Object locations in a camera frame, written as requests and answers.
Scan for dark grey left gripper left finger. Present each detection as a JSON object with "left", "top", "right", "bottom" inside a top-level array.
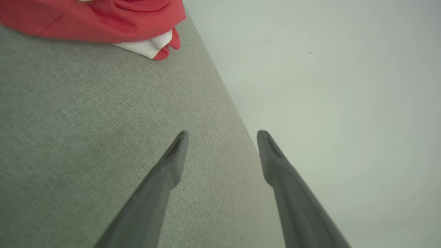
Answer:
[{"left": 94, "top": 131, "right": 189, "bottom": 248}]

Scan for red shorts with white stripe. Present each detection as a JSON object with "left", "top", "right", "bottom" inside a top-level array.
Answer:
[{"left": 0, "top": 0, "right": 187, "bottom": 61}]

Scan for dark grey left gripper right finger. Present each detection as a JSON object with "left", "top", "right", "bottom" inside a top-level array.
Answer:
[{"left": 257, "top": 130, "right": 351, "bottom": 248}]

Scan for grey fabric sofa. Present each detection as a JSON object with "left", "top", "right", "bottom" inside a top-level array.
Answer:
[{"left": 0, "top": 3, "right": 286, "bottom": 248}]

